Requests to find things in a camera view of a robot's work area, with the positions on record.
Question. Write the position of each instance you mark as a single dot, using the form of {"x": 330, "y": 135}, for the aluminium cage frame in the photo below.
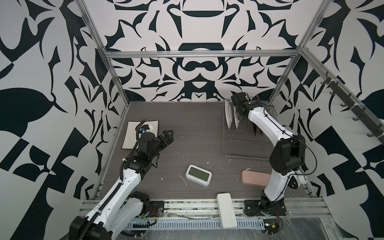
{"x": 177, "y": 62}

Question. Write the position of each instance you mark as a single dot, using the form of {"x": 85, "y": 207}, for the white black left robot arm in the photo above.
{"x": 108, "y": 219}

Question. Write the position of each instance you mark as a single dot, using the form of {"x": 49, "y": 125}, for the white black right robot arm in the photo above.
{"x": 286, "y": 159}

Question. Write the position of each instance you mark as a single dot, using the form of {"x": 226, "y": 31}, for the white digital clock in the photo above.
{"x": 198, "y": 175}

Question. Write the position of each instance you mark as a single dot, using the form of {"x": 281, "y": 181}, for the white rectangular box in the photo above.
{"x": 226, "y": 211}

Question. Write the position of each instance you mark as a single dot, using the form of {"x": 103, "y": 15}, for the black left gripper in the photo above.
{"x": 168, "y": 138}

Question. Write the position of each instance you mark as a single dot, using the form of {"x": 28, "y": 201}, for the small white round plate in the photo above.
{"x": 228, "y": 113}

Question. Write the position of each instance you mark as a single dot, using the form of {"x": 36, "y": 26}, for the chrome wire dish rack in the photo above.
{"x": 242, "y": 143}

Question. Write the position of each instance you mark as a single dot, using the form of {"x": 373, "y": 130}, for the small circuit board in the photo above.
{"x": 273, "y": 226}

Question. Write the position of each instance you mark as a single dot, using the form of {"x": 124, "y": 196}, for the pink flat case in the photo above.
{"x": 255, "y": 178}

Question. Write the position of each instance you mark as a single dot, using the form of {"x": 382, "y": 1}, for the white square plate black rim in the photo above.
{"x": 130, "y": 135}

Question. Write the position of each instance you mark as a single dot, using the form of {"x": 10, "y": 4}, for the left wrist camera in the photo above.
{"x": 146, "y": 129}

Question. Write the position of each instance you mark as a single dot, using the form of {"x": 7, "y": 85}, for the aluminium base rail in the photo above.
{"x": 203, "y": 214}

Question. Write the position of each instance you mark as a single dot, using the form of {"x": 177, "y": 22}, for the black wall hook rail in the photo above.
{"x": 351, "y": 102}

